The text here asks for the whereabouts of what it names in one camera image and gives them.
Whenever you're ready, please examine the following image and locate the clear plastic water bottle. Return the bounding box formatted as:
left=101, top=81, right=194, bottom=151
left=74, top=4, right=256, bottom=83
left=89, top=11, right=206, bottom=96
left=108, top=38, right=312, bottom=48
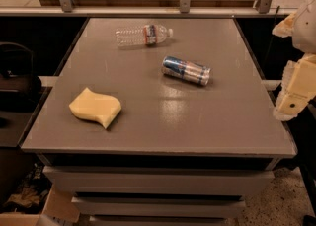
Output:
left=116, top=24, right=173, bottom=46

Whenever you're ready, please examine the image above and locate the yellow wavy sponge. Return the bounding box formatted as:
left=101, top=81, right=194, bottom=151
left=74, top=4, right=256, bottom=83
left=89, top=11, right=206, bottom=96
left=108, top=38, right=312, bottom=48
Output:
left=69, top=88, right=121, bottom=129

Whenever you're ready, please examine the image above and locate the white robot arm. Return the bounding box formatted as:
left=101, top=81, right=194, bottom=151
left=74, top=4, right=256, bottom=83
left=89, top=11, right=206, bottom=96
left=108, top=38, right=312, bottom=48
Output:
left=272, top=0, right=316, bottom=121

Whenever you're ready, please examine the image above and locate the grey drawer cabinet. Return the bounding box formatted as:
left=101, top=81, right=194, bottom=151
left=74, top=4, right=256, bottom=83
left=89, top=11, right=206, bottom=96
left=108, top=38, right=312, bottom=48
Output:
left=23, top=19, right=296, bottom=226

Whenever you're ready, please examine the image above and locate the red bull can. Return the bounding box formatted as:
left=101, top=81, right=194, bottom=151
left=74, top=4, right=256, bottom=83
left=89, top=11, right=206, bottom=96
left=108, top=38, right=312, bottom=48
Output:
left=161, top=56, right=210, bottom=86

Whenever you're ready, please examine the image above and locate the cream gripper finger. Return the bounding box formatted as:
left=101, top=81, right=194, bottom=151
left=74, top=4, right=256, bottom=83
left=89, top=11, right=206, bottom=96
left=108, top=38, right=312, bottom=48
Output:
left=272, top=13, right=296, bottom=38
left=273, top=61, right=308, bottom=121

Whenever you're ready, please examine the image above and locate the black bag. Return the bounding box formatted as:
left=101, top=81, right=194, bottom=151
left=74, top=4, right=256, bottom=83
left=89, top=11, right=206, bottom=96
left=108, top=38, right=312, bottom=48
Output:
left=0, top=41, right=41, bottom=110

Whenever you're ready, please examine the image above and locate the cardboard box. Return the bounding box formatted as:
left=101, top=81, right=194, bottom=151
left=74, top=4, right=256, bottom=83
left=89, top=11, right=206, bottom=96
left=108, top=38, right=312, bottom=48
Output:
left=0, top=184, right=81, bottom=226

